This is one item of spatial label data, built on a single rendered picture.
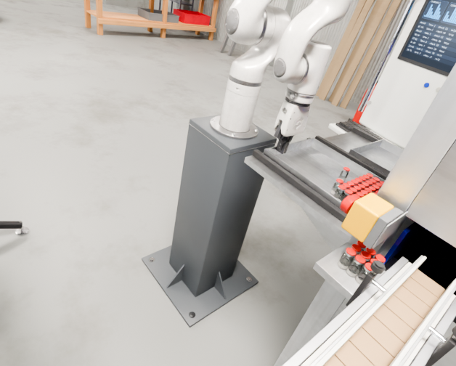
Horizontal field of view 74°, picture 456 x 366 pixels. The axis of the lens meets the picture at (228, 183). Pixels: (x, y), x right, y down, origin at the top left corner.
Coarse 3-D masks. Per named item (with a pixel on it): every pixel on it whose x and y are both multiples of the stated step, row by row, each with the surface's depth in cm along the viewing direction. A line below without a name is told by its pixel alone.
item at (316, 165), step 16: (304, 144) 110; (320, 144) 110; (288, 160) 100; (304, 160) 102; (320, 160) 105; (336, 160) 106; (304, 176) 87; (320, 176) 96; (336, 176) 98; (352, 176) 100; (320, 192) 84
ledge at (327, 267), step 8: (344, 248) 70; (328, 256) 67; (336, 256) 68; (320, 264) 65; (328, 264) 65; (336, 264) 66; (320, 272) 64; (328, 272) 63; (336, 272) 64; (344, 272) 64; (384, 272) 67; (328, 280) 63; (336, 280) 62; (344, 280) 62; (352, 280) 63; (336, 288) 62; (344, 288) 61; (352, 288) 61; (344, 296) 61
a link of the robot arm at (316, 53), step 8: (312, 40) 81; (312, 48) 78; (320, 48) 78; (328, 48) 79; (304, 56) 80; (312, 56) 79; (320, 56) 79; (328, 56) 81; (312, 64) 80; (320, 64) 81; (312, 72) 81; (320, 72) 82; (304, 80) 82; (312, 80) 83; (288, 88) 87; (296, 88) 84; (304, 88) 84; (312, 88) 84
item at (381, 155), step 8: (368, 144) 118; (376, 144) 124; (384, 144) 126; (392, 144) 124; (352, 152) 110; (360, 152) 118; (368, 152) 120; (376, 152) 121; (384, 152) 123; (392, 152) 124; (400, 152) 122; (368, 160) 106; (376, 160) 115; (384, 160) 116; (392, 160) 118; (376, 168) 105; (384, 168) 103
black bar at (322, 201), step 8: (256, 152) 97; (264, 160) 95; (272, 160) 94; (272, 168) 93; (280, 168) 91; (288, 176) 89; (296, 184) 87; (304, 184) 86; (304, 192) 86; (312, 192) 84; (320, 200) 82; (328, 200) 82; (328, 208) 81; (336, 208) 80; (336, 216) 79; (344, 216) 78
